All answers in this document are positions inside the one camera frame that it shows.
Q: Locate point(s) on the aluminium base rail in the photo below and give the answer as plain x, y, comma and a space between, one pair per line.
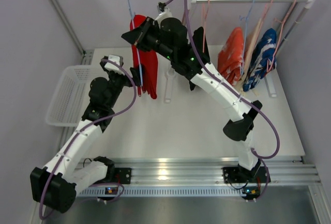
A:
198, 178

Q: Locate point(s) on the blue white patterned garment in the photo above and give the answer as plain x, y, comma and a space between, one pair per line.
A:
261, 57

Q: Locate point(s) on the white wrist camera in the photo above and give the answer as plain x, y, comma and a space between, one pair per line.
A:
112, 63
164, 12

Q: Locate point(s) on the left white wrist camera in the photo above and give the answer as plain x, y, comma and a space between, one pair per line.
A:
112, 63

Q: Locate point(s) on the pink hanger of beige garment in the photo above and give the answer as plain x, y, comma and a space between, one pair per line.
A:
266, 10

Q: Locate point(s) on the metal clothes rack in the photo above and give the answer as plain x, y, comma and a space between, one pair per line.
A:
308, 5

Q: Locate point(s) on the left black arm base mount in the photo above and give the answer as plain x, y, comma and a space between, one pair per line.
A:
118, 175

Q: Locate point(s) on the orange patterned garment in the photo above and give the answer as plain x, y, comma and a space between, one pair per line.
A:
230, 58

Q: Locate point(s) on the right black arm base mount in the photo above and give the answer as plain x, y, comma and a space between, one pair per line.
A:
238, 175

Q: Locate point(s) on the white plastic basket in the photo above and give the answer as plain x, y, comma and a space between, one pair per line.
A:
64, 108

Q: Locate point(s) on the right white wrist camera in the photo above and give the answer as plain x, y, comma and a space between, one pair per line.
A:
164, 12

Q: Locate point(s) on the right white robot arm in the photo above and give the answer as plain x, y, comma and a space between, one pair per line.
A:
202, 73

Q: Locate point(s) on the pink hanger of blue garment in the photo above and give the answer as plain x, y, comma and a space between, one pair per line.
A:
270, 64

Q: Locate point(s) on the red trousers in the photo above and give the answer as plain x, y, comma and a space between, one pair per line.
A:
149, 62

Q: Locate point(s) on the pink hanger of black trousers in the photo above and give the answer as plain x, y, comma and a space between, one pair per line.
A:
205, 10

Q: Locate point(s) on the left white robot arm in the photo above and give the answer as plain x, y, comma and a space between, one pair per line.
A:
57, 184

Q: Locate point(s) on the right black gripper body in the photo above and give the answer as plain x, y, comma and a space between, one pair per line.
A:
143, 32

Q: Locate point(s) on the beige garment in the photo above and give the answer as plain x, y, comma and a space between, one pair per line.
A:
249, 48

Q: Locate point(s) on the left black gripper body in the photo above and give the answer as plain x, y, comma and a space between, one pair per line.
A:
128, 77

